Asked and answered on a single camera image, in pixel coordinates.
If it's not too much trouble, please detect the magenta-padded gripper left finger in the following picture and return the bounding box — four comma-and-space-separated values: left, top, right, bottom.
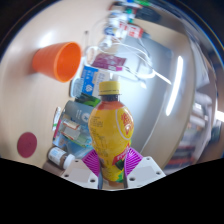
60, 148, 102, 190

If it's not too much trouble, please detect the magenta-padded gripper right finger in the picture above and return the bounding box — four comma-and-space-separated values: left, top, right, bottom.
123, 147, 167, 189

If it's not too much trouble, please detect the yellow drink bottle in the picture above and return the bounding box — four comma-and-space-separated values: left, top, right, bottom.
87, 80, 135, 190

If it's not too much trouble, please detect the flat round red coaster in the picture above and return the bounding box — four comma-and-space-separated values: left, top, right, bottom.
16, 131, 38, 159

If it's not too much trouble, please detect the tall green spray can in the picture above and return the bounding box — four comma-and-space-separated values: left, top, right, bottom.
74, 93, 101, 108

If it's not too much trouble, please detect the blue and white carton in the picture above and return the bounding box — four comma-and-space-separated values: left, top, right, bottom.
79, 65, 111, 98

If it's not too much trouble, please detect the white desk lamp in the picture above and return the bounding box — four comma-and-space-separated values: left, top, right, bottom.
84, 33, 173, 85

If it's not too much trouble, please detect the orange plastic cup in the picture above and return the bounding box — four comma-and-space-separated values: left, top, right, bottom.
32, 41, 83, 83

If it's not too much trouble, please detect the pink packet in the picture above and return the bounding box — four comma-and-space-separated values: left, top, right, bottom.
90, 53, 128, 72

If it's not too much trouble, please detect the red and white canister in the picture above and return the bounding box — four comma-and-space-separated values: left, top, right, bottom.
118, 21, 144, 40

